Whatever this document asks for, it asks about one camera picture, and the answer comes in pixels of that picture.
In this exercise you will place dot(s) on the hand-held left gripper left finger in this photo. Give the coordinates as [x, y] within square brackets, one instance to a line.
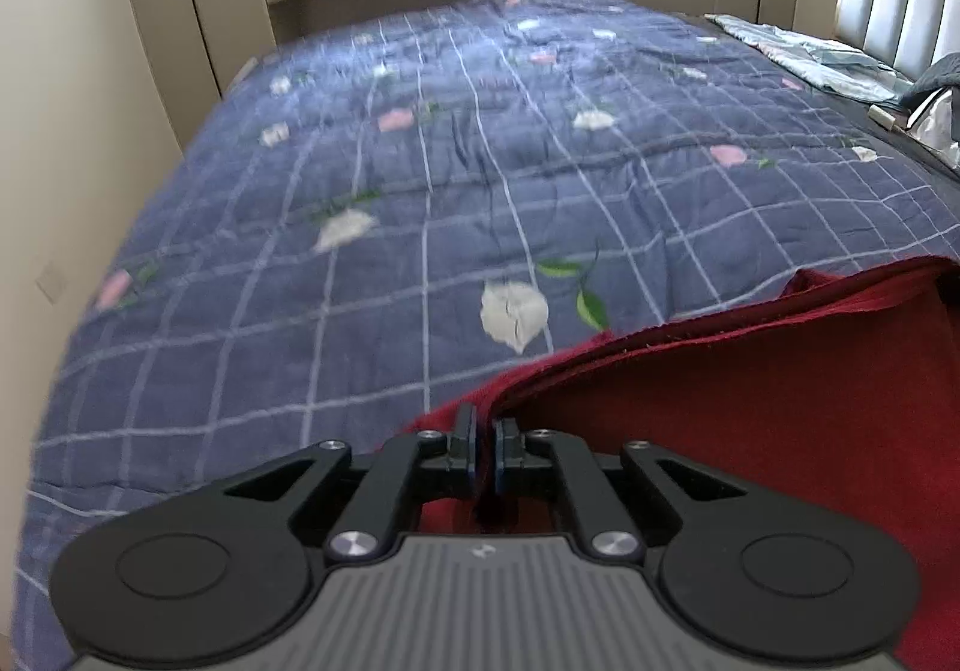
[469, 450]

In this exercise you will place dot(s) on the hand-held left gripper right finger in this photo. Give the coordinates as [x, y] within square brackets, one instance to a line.
[501, 461]

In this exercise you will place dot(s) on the red long-sleeve shirt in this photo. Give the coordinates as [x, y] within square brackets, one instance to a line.
[787, 401]

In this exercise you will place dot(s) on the blue plaid floral quilt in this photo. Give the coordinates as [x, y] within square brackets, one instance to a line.
[375, 251]

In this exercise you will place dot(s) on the small white object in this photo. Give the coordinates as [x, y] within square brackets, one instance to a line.
[882, 116]

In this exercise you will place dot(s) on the light blue folded cloth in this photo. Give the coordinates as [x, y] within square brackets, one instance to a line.
[817, 52]

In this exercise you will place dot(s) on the silver grey cloth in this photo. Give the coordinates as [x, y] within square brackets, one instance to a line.
[937, 123]

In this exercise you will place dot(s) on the white wall socket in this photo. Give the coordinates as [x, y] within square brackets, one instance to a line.
[52, 281]

